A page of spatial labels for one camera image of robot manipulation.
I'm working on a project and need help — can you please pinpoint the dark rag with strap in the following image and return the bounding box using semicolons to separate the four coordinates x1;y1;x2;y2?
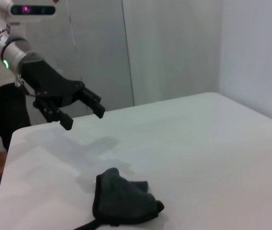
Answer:
73;167;165;230

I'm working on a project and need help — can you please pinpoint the white robot head camera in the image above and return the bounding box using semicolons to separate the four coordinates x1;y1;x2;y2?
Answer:
0;0;57;23

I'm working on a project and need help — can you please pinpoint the person in black trousers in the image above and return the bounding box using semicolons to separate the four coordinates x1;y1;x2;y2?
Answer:
0;43;33;230

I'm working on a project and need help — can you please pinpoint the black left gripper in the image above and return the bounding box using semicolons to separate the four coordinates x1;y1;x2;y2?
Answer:
21;59;106;131

